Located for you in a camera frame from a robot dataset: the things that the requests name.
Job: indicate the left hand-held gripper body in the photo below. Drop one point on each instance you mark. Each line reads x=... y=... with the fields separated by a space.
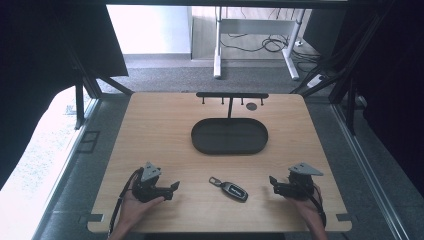
x=146 y=190

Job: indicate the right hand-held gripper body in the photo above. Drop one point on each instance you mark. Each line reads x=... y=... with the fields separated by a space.
x=301 y=186

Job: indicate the black car key fob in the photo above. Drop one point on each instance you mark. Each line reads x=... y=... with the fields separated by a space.
x=233 y=190

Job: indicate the black key rack with tray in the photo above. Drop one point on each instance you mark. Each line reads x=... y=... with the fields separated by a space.
x=229 y=136

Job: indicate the person's left hand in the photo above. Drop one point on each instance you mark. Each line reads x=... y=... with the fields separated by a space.
x=135 y=208

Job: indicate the person's right hand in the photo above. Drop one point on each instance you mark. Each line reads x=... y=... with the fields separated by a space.
x=306 y=208

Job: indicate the white power strip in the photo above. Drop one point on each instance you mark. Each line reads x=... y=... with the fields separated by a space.
x=315 y=80

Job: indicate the black metal stand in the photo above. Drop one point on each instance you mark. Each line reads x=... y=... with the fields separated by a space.
x=87 y=85
x=348 y=86

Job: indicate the black curtain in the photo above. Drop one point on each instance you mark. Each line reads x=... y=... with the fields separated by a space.
x=40 y=66
x=393 y=83

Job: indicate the aluminium frame rail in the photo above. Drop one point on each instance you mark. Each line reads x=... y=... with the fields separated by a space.
x=363 y=160
x=71 y=160

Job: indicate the white metal desk frame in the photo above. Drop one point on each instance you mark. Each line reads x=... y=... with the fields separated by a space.
x=256 y=26

